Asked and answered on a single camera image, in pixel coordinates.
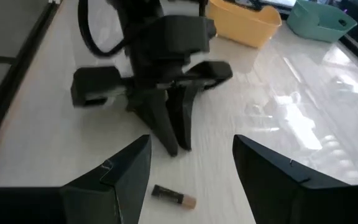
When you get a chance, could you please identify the black and copper battery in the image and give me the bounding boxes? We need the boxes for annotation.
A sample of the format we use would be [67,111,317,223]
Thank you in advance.
[150,184,198,210]

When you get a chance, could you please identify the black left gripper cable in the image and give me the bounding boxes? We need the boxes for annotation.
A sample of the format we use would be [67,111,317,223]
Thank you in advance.
[77,0,131,58]

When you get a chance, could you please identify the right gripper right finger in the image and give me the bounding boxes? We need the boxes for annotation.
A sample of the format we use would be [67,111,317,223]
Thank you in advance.
[232,134,351,224]

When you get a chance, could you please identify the yellow plastic bin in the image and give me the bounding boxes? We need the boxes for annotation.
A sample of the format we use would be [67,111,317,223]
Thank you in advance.
[206,0,283,50]

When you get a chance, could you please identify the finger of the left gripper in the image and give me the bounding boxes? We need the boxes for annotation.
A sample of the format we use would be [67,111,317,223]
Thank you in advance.
[127,90,180,157]
[166,84,203,152]

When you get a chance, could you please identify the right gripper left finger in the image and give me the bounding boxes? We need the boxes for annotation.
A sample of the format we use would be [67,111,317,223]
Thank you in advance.
[61,135,152,224]

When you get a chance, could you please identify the teal plastic bin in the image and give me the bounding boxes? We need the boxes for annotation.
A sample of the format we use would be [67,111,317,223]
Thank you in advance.
[286,0,358,44]

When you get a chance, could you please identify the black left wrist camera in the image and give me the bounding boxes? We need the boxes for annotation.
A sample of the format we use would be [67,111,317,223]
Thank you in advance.
[154,14,218,60]

